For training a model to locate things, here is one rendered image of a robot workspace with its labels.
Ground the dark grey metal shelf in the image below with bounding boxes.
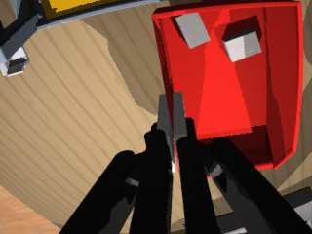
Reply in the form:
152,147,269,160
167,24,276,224
0,0,168,76

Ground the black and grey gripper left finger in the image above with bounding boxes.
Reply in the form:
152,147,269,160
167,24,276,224
59,94,176,234

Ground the red bin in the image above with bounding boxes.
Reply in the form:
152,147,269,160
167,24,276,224
151,0,303,170

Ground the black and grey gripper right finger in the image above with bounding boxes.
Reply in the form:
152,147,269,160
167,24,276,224
173,92,312,234

